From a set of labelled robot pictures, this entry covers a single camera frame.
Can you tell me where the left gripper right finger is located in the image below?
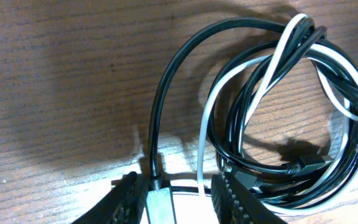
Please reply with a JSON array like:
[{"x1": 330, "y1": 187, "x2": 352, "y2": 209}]
[{"x1": 211, "y1": 172, "x2": 285, "y2": 224}]

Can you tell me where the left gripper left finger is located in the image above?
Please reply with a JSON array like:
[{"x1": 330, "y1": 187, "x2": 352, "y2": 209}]
[{"x1": 73, "y1": 172, "x2": 149, "y2": 224}]

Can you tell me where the black usb cable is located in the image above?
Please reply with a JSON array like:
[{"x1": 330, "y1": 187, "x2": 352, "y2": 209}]
[{"x1": 145, "y1": 17, "x2": 358, "y2": 224}]

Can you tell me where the white usb cable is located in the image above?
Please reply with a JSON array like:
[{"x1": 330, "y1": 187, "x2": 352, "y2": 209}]
[{"x1": 196, "y1": 13, "x2": 358, "y2": 217}]

